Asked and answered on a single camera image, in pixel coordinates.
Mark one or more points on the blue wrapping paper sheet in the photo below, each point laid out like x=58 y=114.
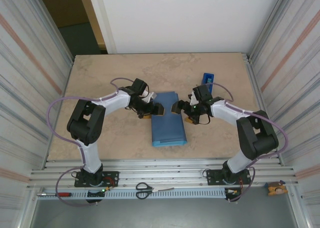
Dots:
x=167 y=128

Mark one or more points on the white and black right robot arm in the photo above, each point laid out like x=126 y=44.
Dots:
x=227 y=110

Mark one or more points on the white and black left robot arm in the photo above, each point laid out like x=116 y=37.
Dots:
x=112 y=103

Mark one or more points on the blue tape dispenser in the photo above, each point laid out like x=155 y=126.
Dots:
x=204 y=78

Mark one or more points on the black electronics module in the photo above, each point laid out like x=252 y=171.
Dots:
x=232 y=192
x=95 y=194

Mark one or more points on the brown wooden door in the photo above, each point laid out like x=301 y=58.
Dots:
x=62 y=5

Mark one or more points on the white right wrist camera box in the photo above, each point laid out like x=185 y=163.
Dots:
x=193 y=99

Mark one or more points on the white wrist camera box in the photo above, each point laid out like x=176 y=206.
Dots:
x=150 y=96
x=193 y=99

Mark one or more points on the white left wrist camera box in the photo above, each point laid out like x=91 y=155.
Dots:
x=150 y=96

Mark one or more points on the aluminium rail frame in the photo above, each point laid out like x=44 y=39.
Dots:
x=162 y=168

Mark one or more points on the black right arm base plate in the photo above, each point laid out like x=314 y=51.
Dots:
x=212 y=178

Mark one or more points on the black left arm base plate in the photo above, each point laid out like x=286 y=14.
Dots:
x=112 y=175

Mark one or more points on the tan wooden door frame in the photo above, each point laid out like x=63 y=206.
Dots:
x=93 y=20

